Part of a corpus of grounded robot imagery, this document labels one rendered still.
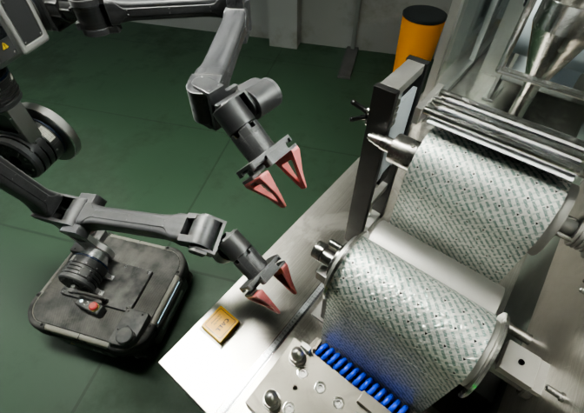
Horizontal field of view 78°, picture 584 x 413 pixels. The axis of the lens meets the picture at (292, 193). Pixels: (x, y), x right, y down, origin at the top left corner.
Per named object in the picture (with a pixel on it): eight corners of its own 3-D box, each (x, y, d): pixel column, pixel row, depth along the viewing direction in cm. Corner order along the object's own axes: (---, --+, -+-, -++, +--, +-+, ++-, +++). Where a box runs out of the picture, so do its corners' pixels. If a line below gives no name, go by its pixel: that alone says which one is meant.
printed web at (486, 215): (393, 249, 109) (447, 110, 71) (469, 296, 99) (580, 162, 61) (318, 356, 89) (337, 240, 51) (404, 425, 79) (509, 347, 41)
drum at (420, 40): (428, 67, 353) (447, 7, 311) (428, 87, 330) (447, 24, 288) (390, 63, 359) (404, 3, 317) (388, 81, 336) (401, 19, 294)
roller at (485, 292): (378, 241, 86) (388, 209, 77) (486, 304, 75) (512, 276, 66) (351, 276, 80) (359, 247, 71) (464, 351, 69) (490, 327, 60)
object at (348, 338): (321, 336, 80) (328, 301, 66) (419, 412, 71) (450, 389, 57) (321, 338, 80) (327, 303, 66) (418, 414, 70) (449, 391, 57)
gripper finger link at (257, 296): (267, 321, 82) (239, 290, 81) (287, 297, 86) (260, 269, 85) (278, 321, 76) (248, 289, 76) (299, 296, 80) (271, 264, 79)
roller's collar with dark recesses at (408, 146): (397, 150, 79) (404, 127, 74) (422, 162, 77) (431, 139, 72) (382, 166, 76) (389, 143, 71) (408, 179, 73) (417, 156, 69)
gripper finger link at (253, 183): (267, 217, 66) (235, 176, 64) (292, 195, 70) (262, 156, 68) (285, 211, 60) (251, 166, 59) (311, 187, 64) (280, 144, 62)
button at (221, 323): (222, 308, 97) (220, 304, 95) (240, 324, 94) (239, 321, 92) (202, 329, 94) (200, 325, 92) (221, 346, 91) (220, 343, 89)
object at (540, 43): (460, 170, 132) (541, 7, 89) (499, 188, 126) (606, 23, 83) (445, 192, 125) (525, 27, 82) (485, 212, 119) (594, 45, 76)
